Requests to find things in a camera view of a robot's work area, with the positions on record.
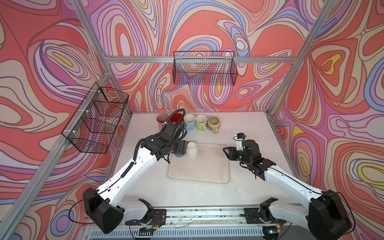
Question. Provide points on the beige ceramic teapot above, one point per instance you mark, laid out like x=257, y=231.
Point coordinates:
x=214, y=124

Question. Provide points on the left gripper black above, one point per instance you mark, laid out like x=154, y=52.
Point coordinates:
x=182, y=147

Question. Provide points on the light blue mug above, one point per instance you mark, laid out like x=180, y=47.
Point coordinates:
x=189, y=122

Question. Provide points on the black skull mug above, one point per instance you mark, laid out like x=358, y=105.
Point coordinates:
x=177, y=118

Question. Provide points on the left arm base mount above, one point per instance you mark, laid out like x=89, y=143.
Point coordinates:
x=153, y=218

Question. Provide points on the pink mug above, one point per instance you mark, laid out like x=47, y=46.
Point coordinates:
x=162, y=120

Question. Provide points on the black wire basket back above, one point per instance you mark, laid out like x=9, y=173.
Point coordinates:
x=204, y=68

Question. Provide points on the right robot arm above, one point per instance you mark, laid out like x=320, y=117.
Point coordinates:
x=320, y=212

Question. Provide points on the green mug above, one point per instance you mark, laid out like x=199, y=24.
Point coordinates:
x=201, y=122

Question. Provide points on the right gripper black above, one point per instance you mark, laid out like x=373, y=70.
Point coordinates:
x=231, y=151

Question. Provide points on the white mug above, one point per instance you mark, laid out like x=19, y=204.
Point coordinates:
x=192, y=150

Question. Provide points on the black wire basket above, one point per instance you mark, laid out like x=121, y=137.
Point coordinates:
x=100, y=114
x=204, y=68

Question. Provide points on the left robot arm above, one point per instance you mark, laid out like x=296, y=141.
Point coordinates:
x=103, y=204

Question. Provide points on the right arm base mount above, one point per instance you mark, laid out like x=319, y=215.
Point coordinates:
x=260, y=216

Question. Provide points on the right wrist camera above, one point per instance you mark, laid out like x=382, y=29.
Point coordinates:
x=239, y=138

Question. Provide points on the aluminium front rail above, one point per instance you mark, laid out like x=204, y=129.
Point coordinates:
x=232, y=214

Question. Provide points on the beige plastic tray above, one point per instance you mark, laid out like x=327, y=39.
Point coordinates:
x=210, y=166

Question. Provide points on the black wire basket left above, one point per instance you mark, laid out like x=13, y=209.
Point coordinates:
x=100, y=114

